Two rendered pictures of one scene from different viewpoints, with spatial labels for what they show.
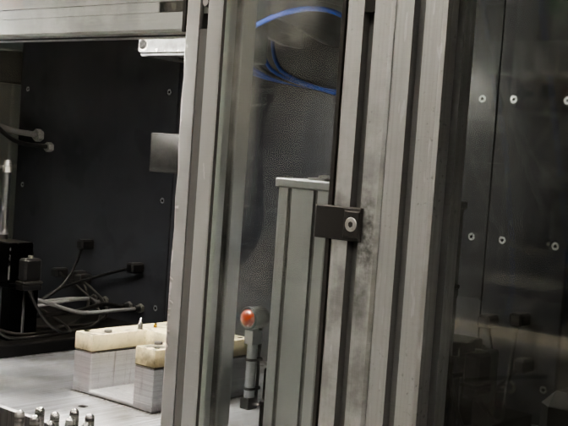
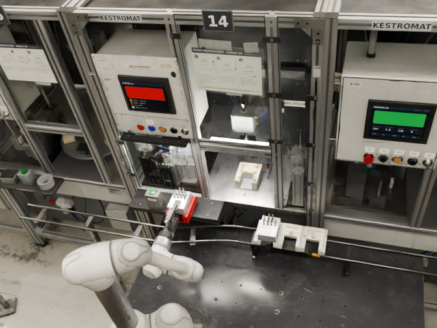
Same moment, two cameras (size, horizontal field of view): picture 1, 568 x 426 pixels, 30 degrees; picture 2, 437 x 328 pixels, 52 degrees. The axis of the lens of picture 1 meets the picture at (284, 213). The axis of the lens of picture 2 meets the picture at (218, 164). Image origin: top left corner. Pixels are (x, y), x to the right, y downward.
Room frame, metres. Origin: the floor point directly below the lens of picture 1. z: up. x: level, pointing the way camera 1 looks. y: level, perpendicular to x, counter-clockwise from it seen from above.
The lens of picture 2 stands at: (-0.48, 0.80, 2.84)
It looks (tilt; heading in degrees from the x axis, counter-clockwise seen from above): 44 degrees down; 343
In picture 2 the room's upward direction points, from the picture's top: 10 degrees counter-clockwise
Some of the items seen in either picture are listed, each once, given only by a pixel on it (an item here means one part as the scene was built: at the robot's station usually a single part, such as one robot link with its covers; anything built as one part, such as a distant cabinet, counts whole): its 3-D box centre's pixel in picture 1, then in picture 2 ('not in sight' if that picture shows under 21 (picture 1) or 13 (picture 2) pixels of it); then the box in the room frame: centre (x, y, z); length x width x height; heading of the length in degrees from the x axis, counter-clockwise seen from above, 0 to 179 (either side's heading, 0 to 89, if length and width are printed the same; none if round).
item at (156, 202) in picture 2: not in sight; (155, 197); (1.28, 0.66, 0.97); 0.08 x 0.08 x 0.12; 50
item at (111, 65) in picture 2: not in sight; (153, 84); (1.40, 0.49, 1.60); 0.42 x 0.29 x 0.46; 50
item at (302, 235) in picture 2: not in sight; (291, 239); (0.75, 0.10, 0.84); 0.36 x 0.14 x 0.10; 50
